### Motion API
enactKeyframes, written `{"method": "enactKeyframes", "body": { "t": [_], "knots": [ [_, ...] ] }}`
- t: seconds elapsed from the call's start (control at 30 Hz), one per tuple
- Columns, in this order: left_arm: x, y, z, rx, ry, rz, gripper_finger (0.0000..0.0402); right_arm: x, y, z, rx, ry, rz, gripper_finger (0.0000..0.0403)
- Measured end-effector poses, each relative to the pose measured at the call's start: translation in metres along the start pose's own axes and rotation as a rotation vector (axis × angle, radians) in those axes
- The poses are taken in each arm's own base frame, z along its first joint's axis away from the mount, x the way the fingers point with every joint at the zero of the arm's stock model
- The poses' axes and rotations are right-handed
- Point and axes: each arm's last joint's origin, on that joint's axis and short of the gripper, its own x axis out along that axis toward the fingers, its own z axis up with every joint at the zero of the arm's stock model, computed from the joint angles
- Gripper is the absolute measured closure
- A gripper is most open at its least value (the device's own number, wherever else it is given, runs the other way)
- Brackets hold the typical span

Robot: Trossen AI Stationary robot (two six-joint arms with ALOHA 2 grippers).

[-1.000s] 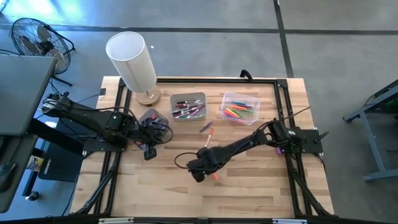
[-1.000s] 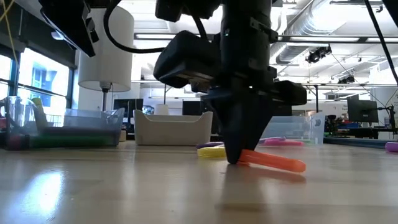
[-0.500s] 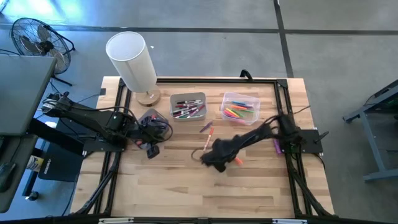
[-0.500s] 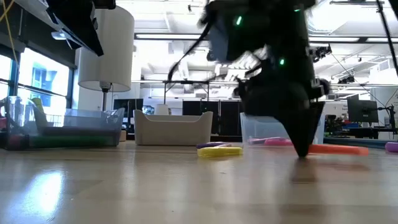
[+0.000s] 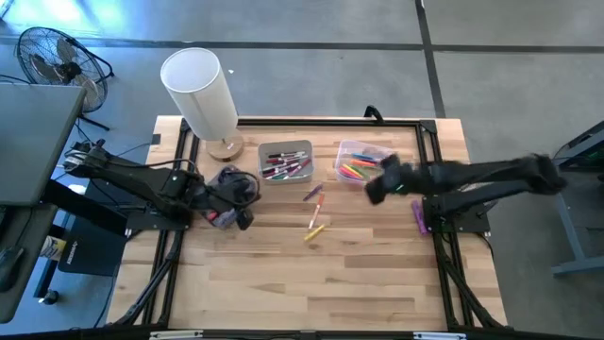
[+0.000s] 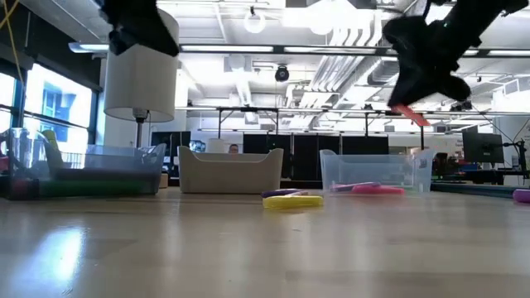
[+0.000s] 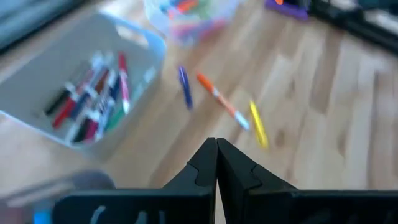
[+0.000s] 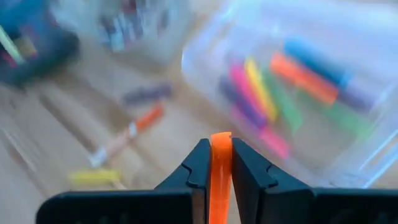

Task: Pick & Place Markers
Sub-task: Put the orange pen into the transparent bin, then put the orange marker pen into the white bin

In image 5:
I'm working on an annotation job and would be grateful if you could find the white cylindrical table lamp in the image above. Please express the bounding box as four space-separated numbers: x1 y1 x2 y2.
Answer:
159 46 245 163

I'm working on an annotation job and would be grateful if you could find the orange dry-erase marker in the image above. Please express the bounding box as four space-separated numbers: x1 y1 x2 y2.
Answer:
308 192 327 231

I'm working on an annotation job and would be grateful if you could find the black caster wheel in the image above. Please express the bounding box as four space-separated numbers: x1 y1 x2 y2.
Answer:
39 288 61 307

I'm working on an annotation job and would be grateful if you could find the red dry-erase marker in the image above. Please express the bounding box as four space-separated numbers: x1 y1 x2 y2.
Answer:
264 155 308 165

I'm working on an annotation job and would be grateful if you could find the grey opaque bin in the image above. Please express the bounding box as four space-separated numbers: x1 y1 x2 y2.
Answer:
257 139 315 186

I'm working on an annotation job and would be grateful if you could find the black floor fan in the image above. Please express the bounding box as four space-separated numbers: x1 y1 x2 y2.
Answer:
15 26 115 132

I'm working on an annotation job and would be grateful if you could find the purple fat marker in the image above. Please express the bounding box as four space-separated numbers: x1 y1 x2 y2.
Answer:
214 209 238 230
410 199 428 236

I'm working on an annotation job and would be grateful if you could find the yellow white packet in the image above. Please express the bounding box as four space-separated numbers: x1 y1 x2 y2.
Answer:
40 234 67 262

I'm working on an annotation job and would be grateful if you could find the smoky transparent bin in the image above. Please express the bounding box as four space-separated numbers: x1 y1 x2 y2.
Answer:
202 164 261 231

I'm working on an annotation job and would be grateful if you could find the grey desk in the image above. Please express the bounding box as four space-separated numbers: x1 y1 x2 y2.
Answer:
0 82 88 325

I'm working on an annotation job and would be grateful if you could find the short purple marker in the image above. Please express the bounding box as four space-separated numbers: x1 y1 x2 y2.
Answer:
302 183 325 203

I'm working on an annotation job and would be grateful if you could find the black computer tower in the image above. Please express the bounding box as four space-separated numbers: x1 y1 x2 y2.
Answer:
57 177 143 278

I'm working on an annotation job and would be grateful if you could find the black aluminium table frame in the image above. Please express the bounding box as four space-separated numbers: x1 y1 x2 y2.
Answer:
106 116 509 332

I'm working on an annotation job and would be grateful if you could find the black desk beam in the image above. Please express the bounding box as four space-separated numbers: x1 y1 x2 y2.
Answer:
40 178 131 237

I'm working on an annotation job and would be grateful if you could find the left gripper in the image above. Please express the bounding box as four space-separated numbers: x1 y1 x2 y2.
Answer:
202 165 260 231

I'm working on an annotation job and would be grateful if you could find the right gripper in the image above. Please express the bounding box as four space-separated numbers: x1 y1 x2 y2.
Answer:
365 154 416 205

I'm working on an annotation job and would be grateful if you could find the clear plastic bin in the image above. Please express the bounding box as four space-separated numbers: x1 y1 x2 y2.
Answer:
333 138 396 188

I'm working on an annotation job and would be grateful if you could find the black hook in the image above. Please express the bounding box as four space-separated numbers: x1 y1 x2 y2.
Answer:
362 104 386 125

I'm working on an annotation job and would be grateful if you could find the white label strip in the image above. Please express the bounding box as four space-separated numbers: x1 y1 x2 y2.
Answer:
412 331 467 340
149 330 204 340

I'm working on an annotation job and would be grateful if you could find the grey metal stand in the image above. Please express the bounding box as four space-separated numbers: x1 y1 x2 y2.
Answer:
520 120 604 278

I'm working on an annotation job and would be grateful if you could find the blue dry-erase marker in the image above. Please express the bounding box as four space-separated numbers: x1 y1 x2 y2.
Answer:
262 162 296 175

